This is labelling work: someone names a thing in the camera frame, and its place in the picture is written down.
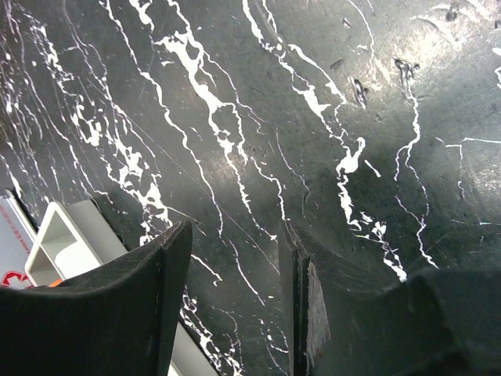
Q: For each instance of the grey plastic tray insert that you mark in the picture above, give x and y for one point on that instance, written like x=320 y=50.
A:
x=75 y=240

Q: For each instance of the grey metal case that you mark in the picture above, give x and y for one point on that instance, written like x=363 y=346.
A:
x=17 y=239

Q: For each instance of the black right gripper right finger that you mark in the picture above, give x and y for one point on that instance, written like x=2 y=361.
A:
x=339 y=321

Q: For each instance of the brown medicine bottle orange cap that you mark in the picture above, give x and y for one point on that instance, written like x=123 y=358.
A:
x=56 y=283

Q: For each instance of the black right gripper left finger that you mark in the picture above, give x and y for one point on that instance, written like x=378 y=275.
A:
x=118 y=319

